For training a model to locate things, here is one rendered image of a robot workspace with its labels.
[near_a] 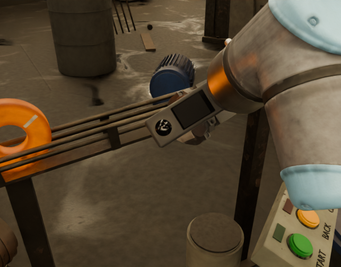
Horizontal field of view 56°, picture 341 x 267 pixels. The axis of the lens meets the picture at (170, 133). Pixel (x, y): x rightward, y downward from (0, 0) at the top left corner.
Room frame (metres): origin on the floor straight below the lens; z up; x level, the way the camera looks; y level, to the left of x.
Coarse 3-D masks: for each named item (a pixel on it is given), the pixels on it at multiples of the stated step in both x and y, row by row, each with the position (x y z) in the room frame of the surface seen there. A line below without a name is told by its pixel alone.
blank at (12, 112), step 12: (0, 108) 0.54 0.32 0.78; (12, 108) 0.55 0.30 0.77; (24, 108) 0.56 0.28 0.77; (36, 108) 0.58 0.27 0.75; (0, 120) 0.54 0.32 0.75; (12, 120) 0.55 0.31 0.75; (24, 120) 0.56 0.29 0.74; (36, 120) 0.56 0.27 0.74; (36, 132) 0.56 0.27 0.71; (48, 132) 0.57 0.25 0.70; (24, 144) 0.56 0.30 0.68; (36, 144) 0.56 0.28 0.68; (0, 156) 0.53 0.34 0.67; (24, 156) 0.55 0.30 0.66; (24, 168) 0.55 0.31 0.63
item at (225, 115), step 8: (208, 88) 0.40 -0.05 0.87; (216, 104) 0.39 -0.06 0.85; (224, 112) 0.44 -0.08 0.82; (232, 112) 0.44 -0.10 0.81; (208, 120) 0.42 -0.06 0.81; (216, 120) 0.43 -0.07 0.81; (224, 120) 0.43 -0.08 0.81; (200, 128) 0.43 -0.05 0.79; (208, 128) 0.42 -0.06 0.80; (200, 136) 0.43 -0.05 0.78
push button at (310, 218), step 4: (300, 212) 0.43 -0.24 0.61; (304, 212) 0.43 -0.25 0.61; (308, 212) 0.44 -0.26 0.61; (312, 212) 0.44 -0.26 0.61; (300, 216) 0.43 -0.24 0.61; (304, 216) 0.43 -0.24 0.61; (308, 216) 0.43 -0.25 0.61; (312, 216) 0.43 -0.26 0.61; (316, 216) 0.43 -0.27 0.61; (304, 220) 0.42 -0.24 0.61; (308, 220) 0.42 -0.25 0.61; (312, 220) 0.42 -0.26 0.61; (316, 220) 0.42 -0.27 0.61; (308, 224) 0.41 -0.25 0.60; (312, 224) 0.41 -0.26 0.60; (316, 224) 0.42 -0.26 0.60
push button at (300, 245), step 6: (294, 234) 0.38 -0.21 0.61; (300, 234) 0.38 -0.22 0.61; (294, 240) 0.37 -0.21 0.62; (300, 240) 0.37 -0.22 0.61; (306, 240) 0.37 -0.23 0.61; (294, 246) 0.36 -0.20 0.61; (300, 246) 0.36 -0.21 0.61; (306, 246) 0.36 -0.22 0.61; (300, 252) 0.35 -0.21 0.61; (306, 252) 0.35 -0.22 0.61
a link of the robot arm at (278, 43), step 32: (288, 0) 0.29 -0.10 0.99; (320, 0) 0.30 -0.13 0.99; (256, 32) 0.32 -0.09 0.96; (288, 32) 0.29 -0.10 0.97; (320, 32) 0.27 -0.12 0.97; (224, 64) 0.36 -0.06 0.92; (256, 64) 0.31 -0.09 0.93; (288, 64) 0.28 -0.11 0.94; (320, 64) 0.27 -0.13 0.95; (256, 96) 0.33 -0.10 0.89
